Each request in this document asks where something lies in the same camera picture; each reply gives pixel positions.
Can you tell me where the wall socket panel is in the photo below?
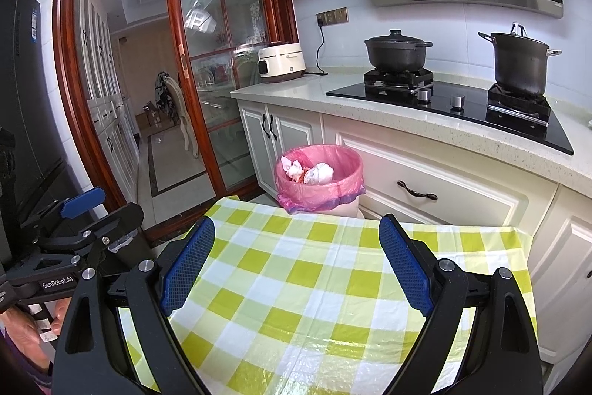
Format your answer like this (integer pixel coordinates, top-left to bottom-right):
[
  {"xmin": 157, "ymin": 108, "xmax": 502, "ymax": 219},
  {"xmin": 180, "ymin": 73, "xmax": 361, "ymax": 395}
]
[{"xmin": 316, "ymin": 7, "xmax": 349, "ymax": 27}]

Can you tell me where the white base cabinet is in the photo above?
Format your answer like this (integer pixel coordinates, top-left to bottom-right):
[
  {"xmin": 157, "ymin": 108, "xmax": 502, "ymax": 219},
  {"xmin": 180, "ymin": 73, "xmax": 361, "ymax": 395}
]
[
  {"xmin": 236, "ymin": 99, "xmax": 324, "ymax": 197},
  {"xmin": 527, "ymin": 184, "xmax": 592, "ymax": 365}
]

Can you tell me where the speckled kitchen countertop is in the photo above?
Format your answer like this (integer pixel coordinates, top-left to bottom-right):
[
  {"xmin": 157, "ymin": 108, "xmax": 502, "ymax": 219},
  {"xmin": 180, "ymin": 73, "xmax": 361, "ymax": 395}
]
[{"xmin": 230, "ymin": 66, "xmax": 592, "ymax": 187}]

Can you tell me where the black power cord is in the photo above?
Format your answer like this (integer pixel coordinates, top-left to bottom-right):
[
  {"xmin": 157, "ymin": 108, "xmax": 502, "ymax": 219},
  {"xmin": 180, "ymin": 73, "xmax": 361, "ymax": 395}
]
[{"xmin": 303, "ymin": 22, "xmax": 329, "ymax": 76}]

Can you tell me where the dark patterned garment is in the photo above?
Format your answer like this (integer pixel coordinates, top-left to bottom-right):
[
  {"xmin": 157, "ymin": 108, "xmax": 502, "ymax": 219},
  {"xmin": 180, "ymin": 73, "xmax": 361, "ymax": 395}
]
[{"xmin": 154, "ymin": 71, "xmax": 179, "ymax": 124}]

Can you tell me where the red wooden door frame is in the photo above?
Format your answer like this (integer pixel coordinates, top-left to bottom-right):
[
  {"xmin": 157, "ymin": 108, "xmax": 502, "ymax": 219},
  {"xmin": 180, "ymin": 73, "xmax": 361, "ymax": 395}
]
[{"xmin": 52, "ymin": 0, "xmax": 241, "ymax": 234}]

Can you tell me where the white hallway cabinet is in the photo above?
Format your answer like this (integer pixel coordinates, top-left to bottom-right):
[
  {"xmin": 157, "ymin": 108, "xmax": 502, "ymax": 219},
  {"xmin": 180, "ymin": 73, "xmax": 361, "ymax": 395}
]
[{"xmin": 76, "ymin": 0, "xmax": 140, "ymax": 197}]

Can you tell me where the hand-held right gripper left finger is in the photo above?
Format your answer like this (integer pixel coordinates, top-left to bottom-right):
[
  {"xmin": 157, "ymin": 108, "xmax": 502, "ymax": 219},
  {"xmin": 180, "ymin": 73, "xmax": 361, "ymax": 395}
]
[{"xmin": 53, "ymin": 217, "xmax": 216, "ymax": 395}]

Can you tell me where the white drawer front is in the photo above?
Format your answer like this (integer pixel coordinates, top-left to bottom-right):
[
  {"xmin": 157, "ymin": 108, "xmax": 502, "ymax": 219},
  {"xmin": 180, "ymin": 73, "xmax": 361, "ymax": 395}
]
[{"xmin": 321, "ymin": 115, "xmax": 558, "ymax": 234}]

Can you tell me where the white rice cooker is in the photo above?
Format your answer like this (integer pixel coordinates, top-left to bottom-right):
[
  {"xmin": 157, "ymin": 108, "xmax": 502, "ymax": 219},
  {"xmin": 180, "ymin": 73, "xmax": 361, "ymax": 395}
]
[{"xmin": 258, "ymin": 41, "xmax": 307, "ymax": 78}]

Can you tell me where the person's left hand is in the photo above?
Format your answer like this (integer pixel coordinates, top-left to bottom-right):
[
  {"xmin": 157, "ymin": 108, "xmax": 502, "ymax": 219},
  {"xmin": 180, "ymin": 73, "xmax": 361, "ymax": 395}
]
[{"xmin": 0, "ymin": 300, "xmax": 70, "ymax": 370}]

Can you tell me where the cardboard box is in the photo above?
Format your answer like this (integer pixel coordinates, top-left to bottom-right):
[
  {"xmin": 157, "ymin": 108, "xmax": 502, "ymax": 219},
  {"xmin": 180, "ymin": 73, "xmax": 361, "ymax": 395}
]
[{"xmin": 136, "ymin": 101, "xmax": 164, "ymax": 128}]

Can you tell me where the clear storage box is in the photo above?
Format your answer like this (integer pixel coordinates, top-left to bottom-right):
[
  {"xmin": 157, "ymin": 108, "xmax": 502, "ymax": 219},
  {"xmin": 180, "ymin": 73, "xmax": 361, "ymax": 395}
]
[{"xmin": 233, "ymin": 48, "xmax": 260, "ymax": 87}]

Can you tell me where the person's left forearm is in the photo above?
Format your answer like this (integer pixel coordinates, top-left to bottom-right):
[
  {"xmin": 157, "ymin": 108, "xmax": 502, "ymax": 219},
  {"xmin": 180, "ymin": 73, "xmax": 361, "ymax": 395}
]
[{"xmin": 0, "ymin": 332, "xmax": 51, "ymax": 393}]

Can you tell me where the white trash bin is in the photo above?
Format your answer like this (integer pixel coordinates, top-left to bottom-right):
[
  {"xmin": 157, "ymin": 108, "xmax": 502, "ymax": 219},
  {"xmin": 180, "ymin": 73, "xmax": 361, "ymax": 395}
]
[{"xmin": 319, "ymin": 194, "xmax": 365, "ymax": 219}]

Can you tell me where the white dining chair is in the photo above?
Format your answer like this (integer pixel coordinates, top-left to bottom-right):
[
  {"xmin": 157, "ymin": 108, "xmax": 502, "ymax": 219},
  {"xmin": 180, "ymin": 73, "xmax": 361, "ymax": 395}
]
[{"xmin": 165, "ymin": 76, "xmax": 199, "ymax": 160}]

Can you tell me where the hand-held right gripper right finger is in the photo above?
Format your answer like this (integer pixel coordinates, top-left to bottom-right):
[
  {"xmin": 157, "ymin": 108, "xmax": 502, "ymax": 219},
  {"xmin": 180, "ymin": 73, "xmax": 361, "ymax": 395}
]
[{"xmin": 378, "ymin": 214, "xmax": 544, "ymax": 395}]

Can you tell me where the black casserole pot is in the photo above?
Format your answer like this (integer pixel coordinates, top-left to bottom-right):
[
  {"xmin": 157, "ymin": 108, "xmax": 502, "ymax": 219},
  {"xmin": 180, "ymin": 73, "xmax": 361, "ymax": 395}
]
[{"xmin": 364, "ymin": 29, "xmax": 433, "ymax": 72}]

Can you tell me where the tall dark stockpot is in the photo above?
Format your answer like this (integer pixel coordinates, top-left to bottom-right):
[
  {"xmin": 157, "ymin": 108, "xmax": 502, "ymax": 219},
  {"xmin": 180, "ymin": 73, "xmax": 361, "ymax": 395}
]
[{"xmin": 478, "ymin": 23, "xmax": 562, "ymax": 97}]

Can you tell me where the bin with pink bag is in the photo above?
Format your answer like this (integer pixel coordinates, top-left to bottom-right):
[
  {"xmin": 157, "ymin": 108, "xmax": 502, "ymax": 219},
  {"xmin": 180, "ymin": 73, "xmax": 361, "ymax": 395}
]
[{"xmin": 275, "ymin": 144, "xmax": 366, "ymax": 215}]

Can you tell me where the black glass gas stove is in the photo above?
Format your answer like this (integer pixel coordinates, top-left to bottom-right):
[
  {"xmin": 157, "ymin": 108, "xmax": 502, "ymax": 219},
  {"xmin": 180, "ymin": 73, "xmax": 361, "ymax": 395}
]
[{"xmin": 325, "ymin": 68, "xmax": 575, "ymax": 156}]

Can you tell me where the dark refrigerator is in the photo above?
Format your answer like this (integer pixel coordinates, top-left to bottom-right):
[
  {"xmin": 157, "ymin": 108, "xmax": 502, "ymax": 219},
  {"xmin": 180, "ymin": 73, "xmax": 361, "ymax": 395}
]
[{"xmin": 0, "ymin": 0, "xmax": 93, "ymax": 266}]

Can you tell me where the white plastic bag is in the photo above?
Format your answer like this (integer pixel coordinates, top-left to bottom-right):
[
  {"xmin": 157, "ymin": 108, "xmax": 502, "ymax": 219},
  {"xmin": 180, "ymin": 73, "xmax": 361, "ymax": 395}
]
[{"xmin": 303, "ymin": 163, "xmax": 334, "ymax": 185}]

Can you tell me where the green white checked tablecloth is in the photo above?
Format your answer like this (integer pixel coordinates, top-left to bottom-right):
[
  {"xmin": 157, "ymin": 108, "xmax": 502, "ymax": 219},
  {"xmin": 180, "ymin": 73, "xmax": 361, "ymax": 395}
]
[{"xmin": 115, "ymin": 196, "xmax": 539, "ymax": 395}]

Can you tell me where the glass sliding door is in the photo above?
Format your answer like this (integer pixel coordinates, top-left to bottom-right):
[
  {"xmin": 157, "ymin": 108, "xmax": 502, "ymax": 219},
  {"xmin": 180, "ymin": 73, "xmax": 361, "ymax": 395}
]
[{"xmin": 164, "ymin": 0, "xmax": 299, "ymax": 197}]

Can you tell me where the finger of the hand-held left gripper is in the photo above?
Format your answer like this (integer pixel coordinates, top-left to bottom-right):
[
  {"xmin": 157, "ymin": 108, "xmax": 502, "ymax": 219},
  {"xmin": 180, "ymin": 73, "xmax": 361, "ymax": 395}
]
[
  {"xmin": 21, "ymin": 187, "xmax": 106, "ymax": 238},
  {"xmin": 69, "ymin": 203, "xmax": 144, "ymax": 278}
]

